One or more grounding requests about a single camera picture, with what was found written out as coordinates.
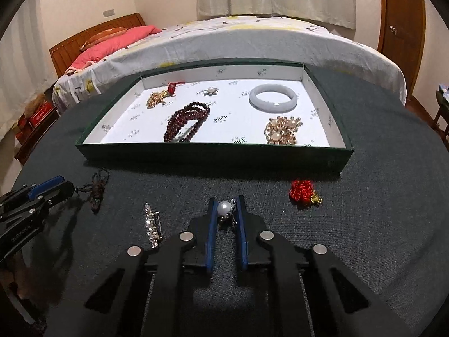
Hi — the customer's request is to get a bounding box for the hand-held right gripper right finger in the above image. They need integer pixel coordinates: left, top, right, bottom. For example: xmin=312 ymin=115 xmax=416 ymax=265
xmin=235 ymin=195 xmax=404 ymax=337

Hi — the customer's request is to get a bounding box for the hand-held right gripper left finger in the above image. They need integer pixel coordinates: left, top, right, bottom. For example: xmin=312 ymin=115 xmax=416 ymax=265
xmin=44 ymin=197 xmax=216 ymax=337

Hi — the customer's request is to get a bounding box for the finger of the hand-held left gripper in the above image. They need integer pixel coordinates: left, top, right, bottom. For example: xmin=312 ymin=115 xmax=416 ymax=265
xmin=0 ymin=176 xmax=71 ymax=212
xmin=0 ymin=182 xmax=77 ymax=235

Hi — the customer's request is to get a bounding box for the silver pearl ring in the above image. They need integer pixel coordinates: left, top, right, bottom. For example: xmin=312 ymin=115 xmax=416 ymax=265
xmin=217 ymin=201 xmax=237 ymax=230

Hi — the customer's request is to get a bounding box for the black knotted cord pendant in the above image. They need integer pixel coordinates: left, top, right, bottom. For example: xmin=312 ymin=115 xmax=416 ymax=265
xmin=75 ymin=169 xmax=110 ymax=215

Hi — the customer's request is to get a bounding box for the green box with white lining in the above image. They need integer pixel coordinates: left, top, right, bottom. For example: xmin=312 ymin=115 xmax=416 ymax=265
xmin=75 ymin=61 xmax=355 ymax=183

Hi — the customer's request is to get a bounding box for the gold pearl cluster brooch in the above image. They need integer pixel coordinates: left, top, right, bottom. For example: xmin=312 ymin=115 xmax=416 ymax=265
xmin=264 ymin=115 xmax=303 ymax=145

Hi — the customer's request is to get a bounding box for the dark red bead bracelet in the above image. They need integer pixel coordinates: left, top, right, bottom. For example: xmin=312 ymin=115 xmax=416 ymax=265
xmin=163 ymin=101 xmax=211 ymax=144

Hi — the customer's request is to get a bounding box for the white jade bangle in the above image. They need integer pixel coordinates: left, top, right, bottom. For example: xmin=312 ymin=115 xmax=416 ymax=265
xmin=249 ymin=83 xmax=298 ymax=113

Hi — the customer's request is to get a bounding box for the gold bead charm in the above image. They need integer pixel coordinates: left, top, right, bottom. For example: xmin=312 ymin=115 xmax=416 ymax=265
xmin=146 ymin=81 xmax=186 ymax=109

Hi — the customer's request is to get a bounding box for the wooden nightstand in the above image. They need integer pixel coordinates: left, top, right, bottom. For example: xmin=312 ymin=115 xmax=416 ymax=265
xmin=14 ymin=103 xmax=58 ymax=165

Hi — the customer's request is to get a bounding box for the crystal bar brooch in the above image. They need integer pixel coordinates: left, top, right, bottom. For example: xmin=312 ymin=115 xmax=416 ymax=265
xmin=144 ymin=202 xmax=165 ymax=250

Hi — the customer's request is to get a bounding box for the red gift box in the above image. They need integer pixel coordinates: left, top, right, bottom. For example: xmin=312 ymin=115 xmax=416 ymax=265
xmin=28 ymin=102 xmax=53 ymax=126

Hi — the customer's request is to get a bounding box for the red knot brooch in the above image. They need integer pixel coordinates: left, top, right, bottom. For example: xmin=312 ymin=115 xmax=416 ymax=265
xmin=288 ymin=180 xmax=323 ymax=208

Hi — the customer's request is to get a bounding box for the brown stuffed toy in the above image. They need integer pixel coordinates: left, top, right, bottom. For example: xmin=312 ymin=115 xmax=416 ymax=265
xmin=26 ymin=93 xmax=44 ymax=110

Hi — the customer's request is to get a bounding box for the wooden headboard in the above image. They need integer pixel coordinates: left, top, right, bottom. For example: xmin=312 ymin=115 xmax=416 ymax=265
xmin=49 ymin=13 xmax=146 ymax=76

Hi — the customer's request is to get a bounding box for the brown embroidered pillow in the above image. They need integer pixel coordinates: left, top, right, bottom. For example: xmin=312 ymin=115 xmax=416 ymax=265
xmin=80 ymin=27 xmax=127 ymax=50

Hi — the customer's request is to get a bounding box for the pink pillow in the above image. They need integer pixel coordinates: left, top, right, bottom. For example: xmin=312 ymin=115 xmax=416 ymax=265
xmin=65 ymin=25 xmax=162 ymax=74

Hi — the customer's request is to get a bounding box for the bed with patterned sheet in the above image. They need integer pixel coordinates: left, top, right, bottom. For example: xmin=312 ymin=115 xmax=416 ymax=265
xmin=52 ymin=15 xmax=407 ymax=115

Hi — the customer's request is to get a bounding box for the wooden chair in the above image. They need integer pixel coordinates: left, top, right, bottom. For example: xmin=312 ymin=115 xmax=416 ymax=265
xmin=434 ymin=89 xmax=449 ymax=143

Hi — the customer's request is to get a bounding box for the wooden door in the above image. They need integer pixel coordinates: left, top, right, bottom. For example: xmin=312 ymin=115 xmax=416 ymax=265
xmin=377 ymin=0 xmax=427 ymax=95

